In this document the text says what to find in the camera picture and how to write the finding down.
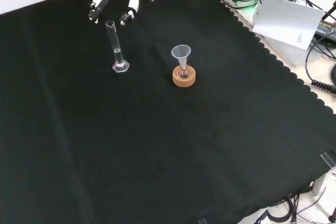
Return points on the clear glass graduated cylinder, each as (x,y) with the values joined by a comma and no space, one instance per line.
(120,67)

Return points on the clear plastic funnel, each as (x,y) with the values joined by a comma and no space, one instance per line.
(181,52)

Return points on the small round-bottom glass flask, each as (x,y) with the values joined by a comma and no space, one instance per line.
(183,73)

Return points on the black bench cloth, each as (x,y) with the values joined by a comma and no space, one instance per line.
(157,142)

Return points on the pale board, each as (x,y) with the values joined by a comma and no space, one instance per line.
(286,22)

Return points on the black power adapter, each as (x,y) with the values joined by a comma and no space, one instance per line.
(326,28)

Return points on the clear tape strip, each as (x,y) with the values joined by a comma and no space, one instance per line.
(202,221)
(328,160)

